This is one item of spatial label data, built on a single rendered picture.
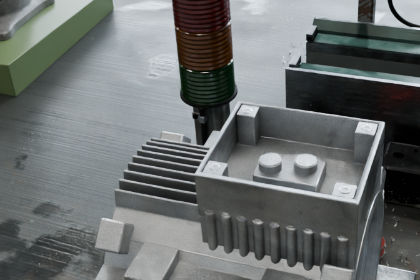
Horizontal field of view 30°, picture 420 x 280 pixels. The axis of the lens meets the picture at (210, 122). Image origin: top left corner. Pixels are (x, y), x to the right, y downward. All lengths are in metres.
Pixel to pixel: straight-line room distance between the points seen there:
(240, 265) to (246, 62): 0.80
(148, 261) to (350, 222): 0.16
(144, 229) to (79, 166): 0.55
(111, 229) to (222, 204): 0.10
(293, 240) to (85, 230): 0.53
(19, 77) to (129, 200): 0.76
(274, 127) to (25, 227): 0.53
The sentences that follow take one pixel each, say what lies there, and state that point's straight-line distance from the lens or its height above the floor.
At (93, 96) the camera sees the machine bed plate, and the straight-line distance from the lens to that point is 1.33.
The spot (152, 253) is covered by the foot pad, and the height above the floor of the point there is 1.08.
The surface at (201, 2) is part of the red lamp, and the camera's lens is 0.78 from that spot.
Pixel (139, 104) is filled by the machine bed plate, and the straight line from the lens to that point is 1.29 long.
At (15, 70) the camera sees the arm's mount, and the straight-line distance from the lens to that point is 1.36.
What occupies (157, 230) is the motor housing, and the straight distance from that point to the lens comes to 0.63.
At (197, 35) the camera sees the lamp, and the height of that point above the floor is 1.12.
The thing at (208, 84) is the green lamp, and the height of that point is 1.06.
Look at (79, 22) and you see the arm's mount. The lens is 1.50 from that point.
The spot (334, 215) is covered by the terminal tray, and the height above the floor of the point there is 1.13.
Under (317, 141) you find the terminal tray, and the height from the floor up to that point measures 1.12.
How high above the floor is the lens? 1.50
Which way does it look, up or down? 35 degrees down
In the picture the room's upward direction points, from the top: 5 degrees counter-clockwise
